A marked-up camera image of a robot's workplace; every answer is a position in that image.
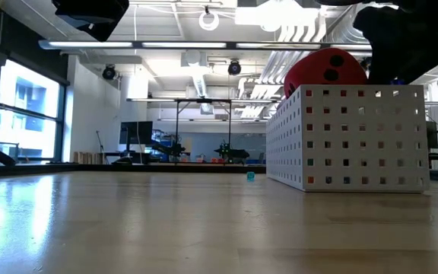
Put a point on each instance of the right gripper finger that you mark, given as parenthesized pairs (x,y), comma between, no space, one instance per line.
(394,68)

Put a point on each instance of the large red foam die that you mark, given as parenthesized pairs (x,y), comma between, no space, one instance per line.
(318,72)

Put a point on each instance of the background black robot arm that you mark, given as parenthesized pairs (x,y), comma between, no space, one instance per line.
(234,153)
(169,149)

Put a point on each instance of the black round ceiling fixture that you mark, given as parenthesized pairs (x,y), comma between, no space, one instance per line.
(234,67)
(109,72)

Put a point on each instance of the overhead light bar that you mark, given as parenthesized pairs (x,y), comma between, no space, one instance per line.
(185,44)

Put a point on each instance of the white perforated bin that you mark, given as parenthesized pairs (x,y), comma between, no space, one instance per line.
(340,152)

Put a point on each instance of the black computer monitor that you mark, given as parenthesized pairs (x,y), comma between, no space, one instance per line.
(136,132)

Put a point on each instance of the row of wooden blocks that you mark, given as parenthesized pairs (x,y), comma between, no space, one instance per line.
(87,157)

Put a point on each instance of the small light blue translucent die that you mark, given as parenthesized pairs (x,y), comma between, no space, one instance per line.
(250,176)

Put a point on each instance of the silver ventilation duct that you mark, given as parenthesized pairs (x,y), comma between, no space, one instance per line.
(342,30)

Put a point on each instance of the window with dark frame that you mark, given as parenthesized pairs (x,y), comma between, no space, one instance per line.
(25,114)

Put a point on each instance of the background black gantry frame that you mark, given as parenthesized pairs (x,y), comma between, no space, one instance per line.
(204,100)

